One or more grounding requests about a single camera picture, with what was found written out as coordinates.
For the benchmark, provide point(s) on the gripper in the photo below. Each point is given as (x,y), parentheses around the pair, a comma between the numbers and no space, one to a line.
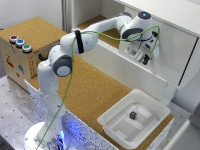
(135,50)

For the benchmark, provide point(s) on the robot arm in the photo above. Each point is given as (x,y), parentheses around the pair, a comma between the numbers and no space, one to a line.
(50,86)

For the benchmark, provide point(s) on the white sliding door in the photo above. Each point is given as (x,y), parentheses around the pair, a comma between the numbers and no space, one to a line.
(173,55)

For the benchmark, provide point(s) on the white cabinet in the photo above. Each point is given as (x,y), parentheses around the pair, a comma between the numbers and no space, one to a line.
(173,13)

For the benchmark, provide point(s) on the purple block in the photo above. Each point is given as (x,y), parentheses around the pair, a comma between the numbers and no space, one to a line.
(133,115)

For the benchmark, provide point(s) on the white plastic box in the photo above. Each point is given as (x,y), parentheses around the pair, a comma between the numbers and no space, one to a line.
(116,128)

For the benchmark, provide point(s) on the green button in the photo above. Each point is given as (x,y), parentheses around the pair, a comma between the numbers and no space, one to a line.
(26,47)

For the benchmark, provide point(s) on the blue button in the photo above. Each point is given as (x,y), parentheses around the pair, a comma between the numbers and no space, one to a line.
(20,42)

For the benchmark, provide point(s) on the red button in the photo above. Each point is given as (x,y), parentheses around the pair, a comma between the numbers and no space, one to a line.
(13,38)

